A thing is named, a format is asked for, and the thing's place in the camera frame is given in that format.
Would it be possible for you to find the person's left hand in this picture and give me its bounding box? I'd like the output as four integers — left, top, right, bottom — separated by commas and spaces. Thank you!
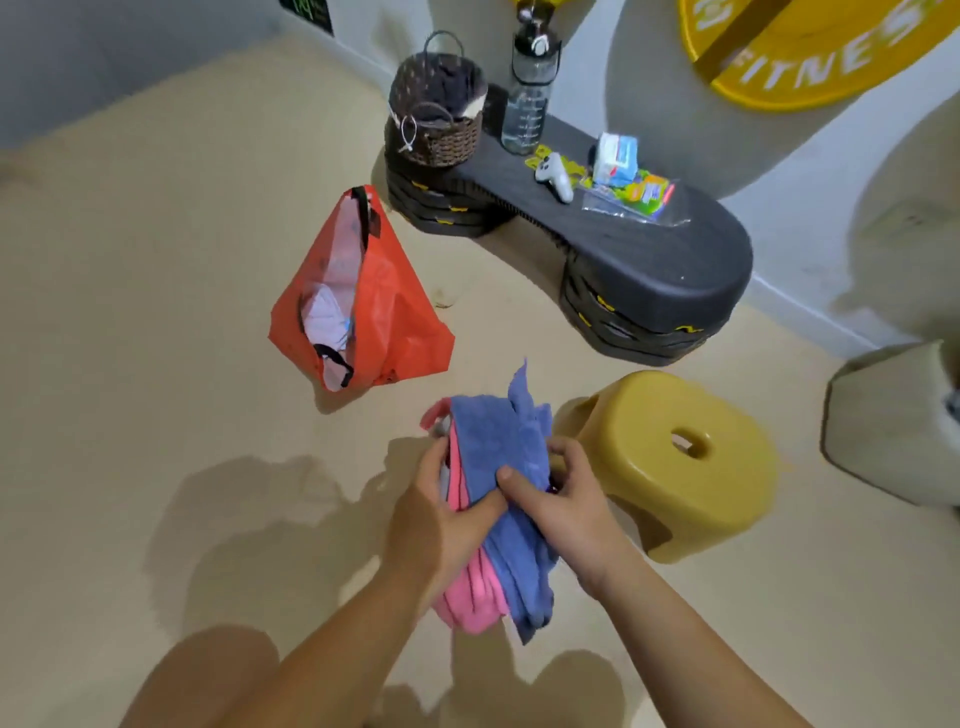
380, 436, 510, 610

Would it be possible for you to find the person's right hand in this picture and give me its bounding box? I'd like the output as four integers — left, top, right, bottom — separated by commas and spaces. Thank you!
496, 436, 639, 601

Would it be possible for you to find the blue towel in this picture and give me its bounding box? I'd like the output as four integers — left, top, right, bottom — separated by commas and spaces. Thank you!
448, 359, 561, 646

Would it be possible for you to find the person's left forearm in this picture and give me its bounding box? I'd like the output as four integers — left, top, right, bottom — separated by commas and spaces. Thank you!
217, 562, 438, 728

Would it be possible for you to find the person's right forearm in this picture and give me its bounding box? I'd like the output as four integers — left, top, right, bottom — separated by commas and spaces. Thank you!
592, 554, 815, 728

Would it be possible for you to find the person's leg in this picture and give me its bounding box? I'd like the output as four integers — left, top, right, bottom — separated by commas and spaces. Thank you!
119, 626, 280, 728

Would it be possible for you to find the yellow plastic stool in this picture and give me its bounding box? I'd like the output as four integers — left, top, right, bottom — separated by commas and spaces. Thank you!
553, 369, 779, 565

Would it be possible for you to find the orange plastic bag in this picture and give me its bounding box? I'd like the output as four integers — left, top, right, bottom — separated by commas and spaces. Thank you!
268, 185, 457, 394

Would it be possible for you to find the black aerobic step platform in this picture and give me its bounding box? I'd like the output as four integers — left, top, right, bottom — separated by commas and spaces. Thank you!
383, 82, 754, 369

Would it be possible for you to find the beige plastic container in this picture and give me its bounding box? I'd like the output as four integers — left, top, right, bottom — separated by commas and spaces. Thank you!
821, 341, 960, 511

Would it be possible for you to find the colourful snack packet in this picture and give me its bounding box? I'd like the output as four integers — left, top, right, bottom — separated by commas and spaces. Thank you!
581, 170, 691, 228

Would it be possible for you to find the white game controller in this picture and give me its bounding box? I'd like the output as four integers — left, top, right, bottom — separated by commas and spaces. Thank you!
533, 152, 575, 205

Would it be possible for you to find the blue white tissue pack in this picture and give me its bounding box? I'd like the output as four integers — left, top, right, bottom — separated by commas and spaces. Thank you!
592, 132, 640, 189

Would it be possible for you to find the yellow green card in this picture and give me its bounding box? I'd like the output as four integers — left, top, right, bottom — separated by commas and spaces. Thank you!
524, 144, 590, 189

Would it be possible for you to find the dark wicker basket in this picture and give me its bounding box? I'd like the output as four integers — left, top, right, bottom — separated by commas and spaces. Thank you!
387, 29, 489, 169

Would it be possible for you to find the clear water bottle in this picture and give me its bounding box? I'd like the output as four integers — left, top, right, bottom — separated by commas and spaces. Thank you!
500, 0, 562, 157

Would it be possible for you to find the green exit sign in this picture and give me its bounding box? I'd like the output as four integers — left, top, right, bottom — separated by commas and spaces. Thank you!
278, 0, 335, 37

